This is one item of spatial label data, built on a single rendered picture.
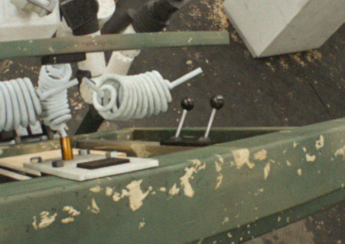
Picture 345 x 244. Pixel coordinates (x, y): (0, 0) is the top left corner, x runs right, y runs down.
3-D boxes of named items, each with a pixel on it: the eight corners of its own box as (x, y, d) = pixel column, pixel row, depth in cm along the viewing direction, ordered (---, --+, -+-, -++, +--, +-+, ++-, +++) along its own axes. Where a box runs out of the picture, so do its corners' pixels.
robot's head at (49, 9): (26, -10, 138) (33, -17, 132) (51, 2, 143) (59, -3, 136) (17, 8, 137) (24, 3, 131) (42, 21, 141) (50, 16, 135)
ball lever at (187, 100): (175, 146, 138) (190, 100, 141) (183, 147, 135) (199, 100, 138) (164, 142, 136) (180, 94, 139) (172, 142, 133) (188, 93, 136)
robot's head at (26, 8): (13, -11, 139) (22, -22, 132) (42, 4, 144) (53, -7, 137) (4, 8, 137) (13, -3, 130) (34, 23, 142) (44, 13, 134)
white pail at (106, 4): (87, 19, 343) (112, -29, 309) (103, 53, 333) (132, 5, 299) (45, 24, 323) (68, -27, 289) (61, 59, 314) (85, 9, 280)
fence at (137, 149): (89, 150, 184) (88, 138, 183) (292, 164, 107) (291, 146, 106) (77, 151, 181) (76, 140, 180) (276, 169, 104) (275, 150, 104)
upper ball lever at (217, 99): (203, 148, 128) (219, 98, 132) (213, 148, 125) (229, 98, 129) (192, 142, 126) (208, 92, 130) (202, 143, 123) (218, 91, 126)
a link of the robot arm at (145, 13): (198, 4, 144) (169, 26, 151) (175, -22, 143) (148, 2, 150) (182, 16, 134) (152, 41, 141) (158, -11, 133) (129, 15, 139)
